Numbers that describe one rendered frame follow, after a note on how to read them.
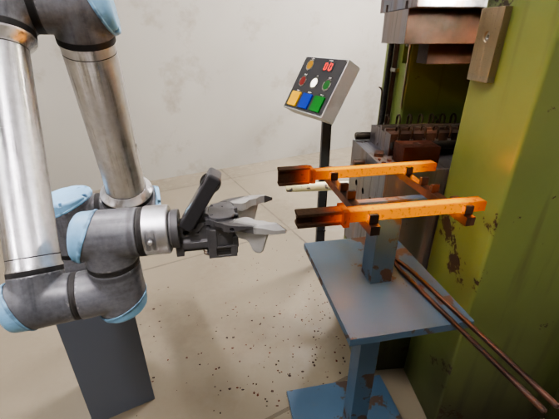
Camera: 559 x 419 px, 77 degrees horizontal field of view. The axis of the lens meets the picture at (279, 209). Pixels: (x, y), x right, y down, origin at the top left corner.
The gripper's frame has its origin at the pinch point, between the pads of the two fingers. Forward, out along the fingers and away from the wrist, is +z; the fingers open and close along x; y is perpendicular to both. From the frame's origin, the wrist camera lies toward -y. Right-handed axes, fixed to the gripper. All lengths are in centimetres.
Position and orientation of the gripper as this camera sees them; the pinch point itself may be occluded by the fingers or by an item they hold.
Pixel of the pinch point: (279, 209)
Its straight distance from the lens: 66.6
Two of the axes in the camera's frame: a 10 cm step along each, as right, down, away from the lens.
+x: 1.8, 4.1, -8.9
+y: 0.0, 9.1, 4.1
